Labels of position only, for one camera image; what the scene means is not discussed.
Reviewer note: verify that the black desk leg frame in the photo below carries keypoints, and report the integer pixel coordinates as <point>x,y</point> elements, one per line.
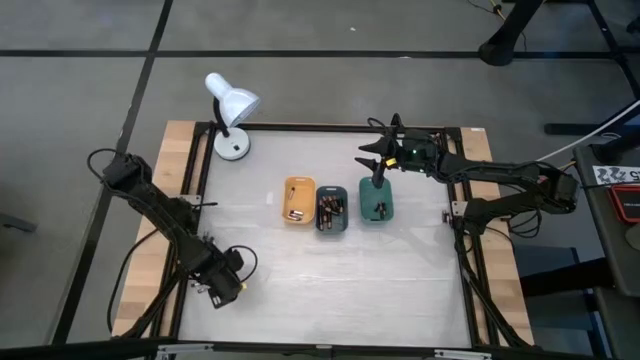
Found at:
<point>570,128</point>

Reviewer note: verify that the black frame bracket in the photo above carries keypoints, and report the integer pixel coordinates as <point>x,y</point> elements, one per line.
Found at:
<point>397,121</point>

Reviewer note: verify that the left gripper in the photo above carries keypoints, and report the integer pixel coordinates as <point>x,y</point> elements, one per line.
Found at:
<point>220,282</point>

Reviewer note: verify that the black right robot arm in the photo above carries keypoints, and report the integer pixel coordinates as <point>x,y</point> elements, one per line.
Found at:
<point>500,170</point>

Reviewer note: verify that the white desk lamp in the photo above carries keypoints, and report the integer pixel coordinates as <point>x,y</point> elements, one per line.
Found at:
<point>235,102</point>

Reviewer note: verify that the black stand foot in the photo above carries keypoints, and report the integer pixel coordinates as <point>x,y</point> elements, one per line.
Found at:
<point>500,47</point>

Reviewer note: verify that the red black device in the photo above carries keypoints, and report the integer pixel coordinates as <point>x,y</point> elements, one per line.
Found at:
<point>627,202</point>

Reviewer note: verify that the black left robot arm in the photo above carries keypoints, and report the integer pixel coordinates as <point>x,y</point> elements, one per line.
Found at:
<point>165,215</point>

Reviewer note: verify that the dark grey side desk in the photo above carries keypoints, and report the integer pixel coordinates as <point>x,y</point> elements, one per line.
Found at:
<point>600,240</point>

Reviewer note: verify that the green plastic bin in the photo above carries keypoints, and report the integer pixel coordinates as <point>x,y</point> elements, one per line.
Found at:
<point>367,200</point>

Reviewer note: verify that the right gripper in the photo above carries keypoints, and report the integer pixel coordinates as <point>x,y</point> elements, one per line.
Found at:
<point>420,155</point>

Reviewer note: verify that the white marker paper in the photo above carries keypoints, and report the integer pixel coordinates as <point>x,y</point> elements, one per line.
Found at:
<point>615,175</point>

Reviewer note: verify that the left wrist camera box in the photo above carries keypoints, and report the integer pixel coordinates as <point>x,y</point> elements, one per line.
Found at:
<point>235,259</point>

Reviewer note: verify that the blue plastic bin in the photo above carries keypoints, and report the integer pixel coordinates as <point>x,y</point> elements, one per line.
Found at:
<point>331,191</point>

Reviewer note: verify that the yellow plastic bin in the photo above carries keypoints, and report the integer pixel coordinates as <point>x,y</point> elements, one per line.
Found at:
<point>300,182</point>

